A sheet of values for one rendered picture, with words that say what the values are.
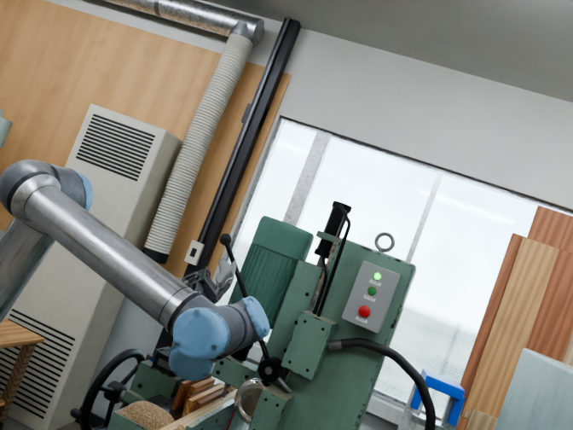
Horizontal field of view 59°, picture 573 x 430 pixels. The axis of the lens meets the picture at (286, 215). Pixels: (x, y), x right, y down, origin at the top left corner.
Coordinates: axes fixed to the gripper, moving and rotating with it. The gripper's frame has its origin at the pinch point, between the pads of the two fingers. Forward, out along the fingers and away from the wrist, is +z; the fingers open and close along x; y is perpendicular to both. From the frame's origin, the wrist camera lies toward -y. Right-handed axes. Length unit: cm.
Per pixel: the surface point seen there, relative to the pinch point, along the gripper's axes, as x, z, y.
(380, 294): -39.2, -10.7, -19.3
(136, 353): 41.8, 10.6, -21.8
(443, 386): -42, 30, -105
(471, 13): -118, 125, 0
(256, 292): -5.8, 5.0, -14.3
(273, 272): -12.6, 7.2, -11.8
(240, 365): 7.9, -2.6, -30.8
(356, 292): -33.8, -8.9, -17.1
